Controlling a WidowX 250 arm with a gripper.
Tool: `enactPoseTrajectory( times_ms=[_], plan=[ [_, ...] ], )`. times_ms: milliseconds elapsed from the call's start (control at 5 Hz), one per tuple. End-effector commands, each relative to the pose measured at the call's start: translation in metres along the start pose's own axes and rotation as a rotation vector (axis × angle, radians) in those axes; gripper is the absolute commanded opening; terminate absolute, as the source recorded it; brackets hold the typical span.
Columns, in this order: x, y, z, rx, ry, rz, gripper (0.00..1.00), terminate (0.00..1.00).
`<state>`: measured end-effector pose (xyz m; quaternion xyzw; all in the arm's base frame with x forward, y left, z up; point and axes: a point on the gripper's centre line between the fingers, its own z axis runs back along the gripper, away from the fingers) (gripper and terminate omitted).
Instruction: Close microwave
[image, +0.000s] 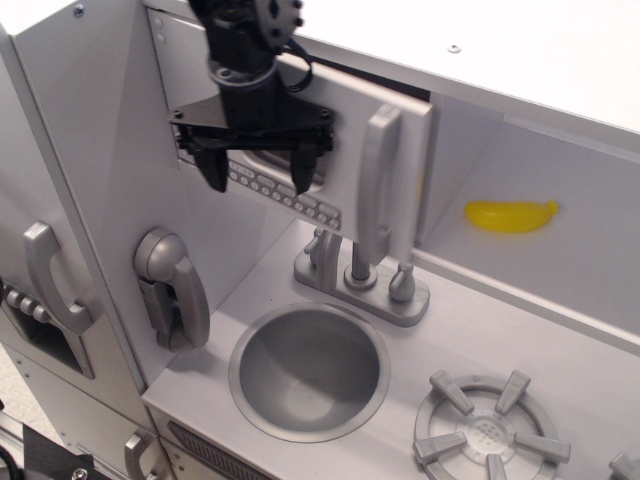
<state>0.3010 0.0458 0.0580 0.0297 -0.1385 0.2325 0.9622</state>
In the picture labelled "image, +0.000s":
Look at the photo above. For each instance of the black robot base with cable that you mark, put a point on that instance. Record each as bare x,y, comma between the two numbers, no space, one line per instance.
43,459

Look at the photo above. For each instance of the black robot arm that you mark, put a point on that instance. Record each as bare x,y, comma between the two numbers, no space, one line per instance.
245,39

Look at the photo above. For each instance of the grey oven door handle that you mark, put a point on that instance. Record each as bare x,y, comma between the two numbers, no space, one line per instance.
134,449

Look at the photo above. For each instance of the yellow toy banana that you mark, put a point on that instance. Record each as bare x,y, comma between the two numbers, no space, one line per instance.
510,217

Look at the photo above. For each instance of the grey round toy sink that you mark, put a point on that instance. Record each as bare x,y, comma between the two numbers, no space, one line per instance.
309,372

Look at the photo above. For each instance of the grey toy faucet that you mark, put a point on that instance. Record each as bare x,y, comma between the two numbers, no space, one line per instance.
394,295

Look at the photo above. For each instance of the white toy microwave door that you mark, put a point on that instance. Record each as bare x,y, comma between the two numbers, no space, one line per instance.
345,154

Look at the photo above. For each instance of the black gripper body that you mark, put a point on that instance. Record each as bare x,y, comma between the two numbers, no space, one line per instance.
269,118

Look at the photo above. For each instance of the grey toy stove burner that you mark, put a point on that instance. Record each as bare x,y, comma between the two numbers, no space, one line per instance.
481,427

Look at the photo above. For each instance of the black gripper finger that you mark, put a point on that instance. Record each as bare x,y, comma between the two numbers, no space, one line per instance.
303,167
214,166

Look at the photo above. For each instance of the grey toy telephone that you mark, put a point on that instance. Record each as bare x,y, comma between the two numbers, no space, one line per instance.
172,291

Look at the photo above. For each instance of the grey fridge door handle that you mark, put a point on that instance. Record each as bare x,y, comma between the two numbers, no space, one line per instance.
40,246

